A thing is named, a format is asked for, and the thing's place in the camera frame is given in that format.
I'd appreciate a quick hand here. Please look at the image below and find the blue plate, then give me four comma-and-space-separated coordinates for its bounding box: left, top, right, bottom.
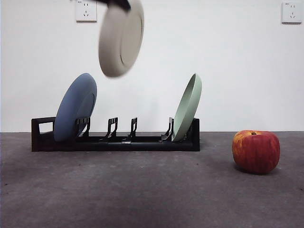
53, 73, 98, 143

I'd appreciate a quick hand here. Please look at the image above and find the red apple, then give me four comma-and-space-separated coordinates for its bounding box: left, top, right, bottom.
232, 130, 281, 175

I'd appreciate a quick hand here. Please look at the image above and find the green plate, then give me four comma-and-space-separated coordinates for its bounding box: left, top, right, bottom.
172, 73, 203, 143

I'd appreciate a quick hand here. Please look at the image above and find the cream yellow plate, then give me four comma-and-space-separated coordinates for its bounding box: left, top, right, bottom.
98, 0, 145, 78

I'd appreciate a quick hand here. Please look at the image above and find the white wall socket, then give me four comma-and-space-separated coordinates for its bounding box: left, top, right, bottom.
76, 0, 98, 23
281, 2, 299, 24

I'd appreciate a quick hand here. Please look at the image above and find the black plate rack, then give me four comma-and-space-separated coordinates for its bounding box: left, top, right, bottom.
31, 116, 200, 152

